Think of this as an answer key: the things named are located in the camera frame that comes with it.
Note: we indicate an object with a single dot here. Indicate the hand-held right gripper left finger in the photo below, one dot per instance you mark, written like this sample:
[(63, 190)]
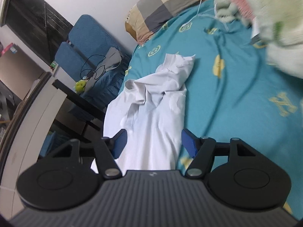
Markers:
[(119, 144)]

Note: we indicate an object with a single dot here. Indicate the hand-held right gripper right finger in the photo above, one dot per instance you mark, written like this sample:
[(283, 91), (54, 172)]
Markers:
[(189, 144)]

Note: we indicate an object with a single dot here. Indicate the white t-shirt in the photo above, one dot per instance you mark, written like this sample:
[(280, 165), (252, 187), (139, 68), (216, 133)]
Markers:
[(151, 123)]

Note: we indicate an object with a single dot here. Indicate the yellow-green plush toy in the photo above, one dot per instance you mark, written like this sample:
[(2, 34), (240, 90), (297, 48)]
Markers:
[(80, 86)]

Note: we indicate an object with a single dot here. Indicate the bed with teal printed sheet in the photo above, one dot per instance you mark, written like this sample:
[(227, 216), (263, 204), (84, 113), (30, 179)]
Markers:
[(236, 87)]

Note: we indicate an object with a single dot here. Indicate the grey cloth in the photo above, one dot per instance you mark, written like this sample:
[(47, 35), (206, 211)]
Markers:
[(112, 58)]

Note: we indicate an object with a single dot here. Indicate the blue covered chair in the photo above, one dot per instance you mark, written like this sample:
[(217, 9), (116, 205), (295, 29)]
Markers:
[(68, 56), (90, 30)]

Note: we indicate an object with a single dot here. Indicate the cardboard box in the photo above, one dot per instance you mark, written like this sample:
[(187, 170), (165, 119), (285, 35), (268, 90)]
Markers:
[(19, 68)]

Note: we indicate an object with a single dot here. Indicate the checkered pillow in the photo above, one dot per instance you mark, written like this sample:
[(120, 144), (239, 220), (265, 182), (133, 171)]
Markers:
[(161, 7)]

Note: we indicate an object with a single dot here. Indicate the green plush blanket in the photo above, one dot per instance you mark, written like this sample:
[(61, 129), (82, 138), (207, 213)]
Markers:
[(279, 28)]

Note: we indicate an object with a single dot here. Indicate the pink lidded container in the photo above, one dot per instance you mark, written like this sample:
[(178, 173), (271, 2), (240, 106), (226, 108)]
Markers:
[(8, 47)]

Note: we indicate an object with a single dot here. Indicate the dark window with grille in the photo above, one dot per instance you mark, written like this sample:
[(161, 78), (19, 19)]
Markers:
[(30, 16)]

